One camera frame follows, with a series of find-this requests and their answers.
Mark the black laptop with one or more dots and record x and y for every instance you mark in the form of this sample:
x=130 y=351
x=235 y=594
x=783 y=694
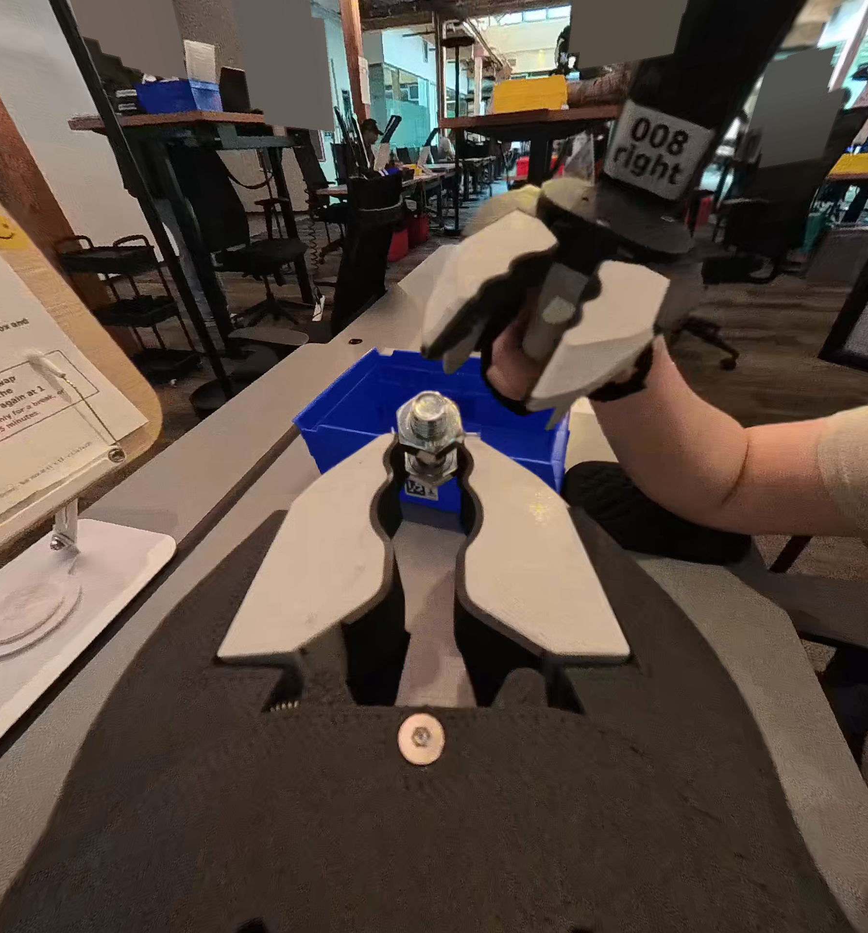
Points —
x=233 y=91

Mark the small blue storage bin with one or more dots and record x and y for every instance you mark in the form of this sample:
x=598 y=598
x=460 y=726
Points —
x=179 y=96

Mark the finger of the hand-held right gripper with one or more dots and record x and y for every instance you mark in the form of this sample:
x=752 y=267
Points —
x=477 y=270
x=608 y=328

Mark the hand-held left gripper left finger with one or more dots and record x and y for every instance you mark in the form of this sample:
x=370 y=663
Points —
x=310 y=554

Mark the yellow smiley sticker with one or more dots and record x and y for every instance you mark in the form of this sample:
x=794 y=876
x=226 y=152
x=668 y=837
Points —
x=0 y=232

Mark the silver hex bolt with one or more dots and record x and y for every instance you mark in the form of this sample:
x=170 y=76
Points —
x=429 y=461

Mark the black office chair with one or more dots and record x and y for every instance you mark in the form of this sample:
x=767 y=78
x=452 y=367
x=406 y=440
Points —
x=368 y=255
x=266 y=255
x=747 y=219

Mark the stack of yellow bins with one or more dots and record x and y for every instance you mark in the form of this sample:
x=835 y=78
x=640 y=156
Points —
x=528 y=95

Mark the blue plastic bin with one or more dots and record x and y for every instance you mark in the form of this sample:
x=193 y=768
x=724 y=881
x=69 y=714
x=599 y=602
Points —
x=346 y=419

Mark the black elbow rest pad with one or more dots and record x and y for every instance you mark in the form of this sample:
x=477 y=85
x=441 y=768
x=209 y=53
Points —
x=645 y=510

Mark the person's right forearm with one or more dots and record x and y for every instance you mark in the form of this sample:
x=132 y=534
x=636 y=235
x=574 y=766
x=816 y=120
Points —
x=696 y=474

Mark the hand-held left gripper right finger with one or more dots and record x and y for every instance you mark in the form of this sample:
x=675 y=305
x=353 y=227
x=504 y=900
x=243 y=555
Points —
x=543 y=576

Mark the wooden pillar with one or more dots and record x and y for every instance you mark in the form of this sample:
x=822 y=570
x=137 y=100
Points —
x=11 y=160

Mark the black framed marker sign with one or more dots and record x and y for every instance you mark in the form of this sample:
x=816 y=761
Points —
x=842 y=321

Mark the wooden top standing desk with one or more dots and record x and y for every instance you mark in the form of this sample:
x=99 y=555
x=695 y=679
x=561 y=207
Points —
x=186 y=120

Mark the black pole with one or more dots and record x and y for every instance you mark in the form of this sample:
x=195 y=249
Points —
x=136 y=182

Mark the black utility cart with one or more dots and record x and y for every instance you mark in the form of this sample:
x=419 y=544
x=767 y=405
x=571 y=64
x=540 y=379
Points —
x=135 y=306

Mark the person's right hand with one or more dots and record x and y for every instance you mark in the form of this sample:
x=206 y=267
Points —
x=510 y=364

